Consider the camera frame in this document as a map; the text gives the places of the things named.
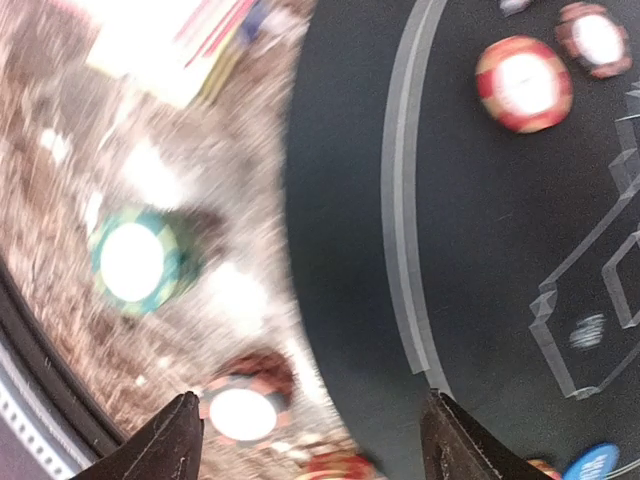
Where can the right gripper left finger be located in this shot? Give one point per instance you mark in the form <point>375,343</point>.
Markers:
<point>167,447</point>

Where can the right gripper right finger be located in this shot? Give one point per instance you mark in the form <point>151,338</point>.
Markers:
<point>456,446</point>

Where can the black-red 100 chip stack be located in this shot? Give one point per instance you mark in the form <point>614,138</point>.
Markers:
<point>249,399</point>

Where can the red chips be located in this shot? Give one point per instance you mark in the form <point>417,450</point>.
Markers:
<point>523,84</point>
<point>544,467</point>

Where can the red-gold 5 chip stack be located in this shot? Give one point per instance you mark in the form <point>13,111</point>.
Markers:
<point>340,465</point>

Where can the blue small blind button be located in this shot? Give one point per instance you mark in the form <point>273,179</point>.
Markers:
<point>594,464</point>

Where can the green poker chip stack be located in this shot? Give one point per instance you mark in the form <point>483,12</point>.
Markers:
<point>142,258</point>

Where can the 100 chips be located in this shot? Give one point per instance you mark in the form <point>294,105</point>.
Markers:
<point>595,39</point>

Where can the red card deck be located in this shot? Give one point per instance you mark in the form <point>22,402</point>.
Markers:
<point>207,27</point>

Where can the black round poker mat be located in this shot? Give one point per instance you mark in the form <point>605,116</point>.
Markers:
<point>432,248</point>

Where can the yellow card box on table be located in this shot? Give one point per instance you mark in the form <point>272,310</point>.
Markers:
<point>135,40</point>

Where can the white slotted cable duct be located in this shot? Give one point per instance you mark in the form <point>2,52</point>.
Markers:
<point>47,438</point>

